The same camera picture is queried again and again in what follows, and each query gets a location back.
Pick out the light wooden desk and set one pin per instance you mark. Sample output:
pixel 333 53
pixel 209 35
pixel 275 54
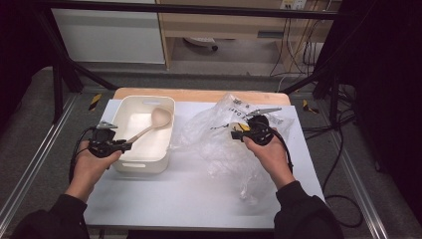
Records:
pixel 215 28

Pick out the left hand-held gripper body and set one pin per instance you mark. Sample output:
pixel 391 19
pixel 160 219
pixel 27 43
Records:
pixel 103 142

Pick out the white plastic bin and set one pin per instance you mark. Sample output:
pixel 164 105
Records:
pixel 146 159

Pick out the black curtain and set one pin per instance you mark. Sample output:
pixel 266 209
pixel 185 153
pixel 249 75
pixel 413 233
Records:
pixel 388 83
pixel 20 49

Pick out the aluminium rail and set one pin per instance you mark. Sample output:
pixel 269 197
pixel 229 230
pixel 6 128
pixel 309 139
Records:
pixel 365 199
pixel 33 159

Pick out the clear printed plastic bag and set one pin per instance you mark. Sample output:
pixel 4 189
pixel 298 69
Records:
pixel 215 142

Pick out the beige wooden spoon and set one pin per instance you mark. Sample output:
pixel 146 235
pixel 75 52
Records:
pixel 161 117

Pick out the black metal stand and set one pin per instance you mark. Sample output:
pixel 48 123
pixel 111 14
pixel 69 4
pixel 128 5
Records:
pixel 333 96
pixel 57 89

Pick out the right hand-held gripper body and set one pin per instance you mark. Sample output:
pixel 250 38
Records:
pixel 260 131

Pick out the white cabinet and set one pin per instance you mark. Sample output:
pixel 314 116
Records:
pixel 106 36

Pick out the yellow black tape marker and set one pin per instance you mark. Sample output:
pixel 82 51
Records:
pixel 310 107
pixel 95 101

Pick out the white wall socket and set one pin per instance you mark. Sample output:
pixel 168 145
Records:
pixel 293 4

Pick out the wooden board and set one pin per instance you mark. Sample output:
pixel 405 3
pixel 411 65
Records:
pixel 192 95

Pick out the grey chair base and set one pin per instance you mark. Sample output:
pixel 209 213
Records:
pixel 199 41

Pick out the person's left hand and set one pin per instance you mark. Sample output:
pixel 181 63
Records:
pixel 88 172

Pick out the person's right hand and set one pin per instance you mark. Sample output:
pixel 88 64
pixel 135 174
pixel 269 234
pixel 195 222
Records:
pixel 272 159

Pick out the black metal crossbar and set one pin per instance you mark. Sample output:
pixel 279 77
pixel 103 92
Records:
pixel 199 9

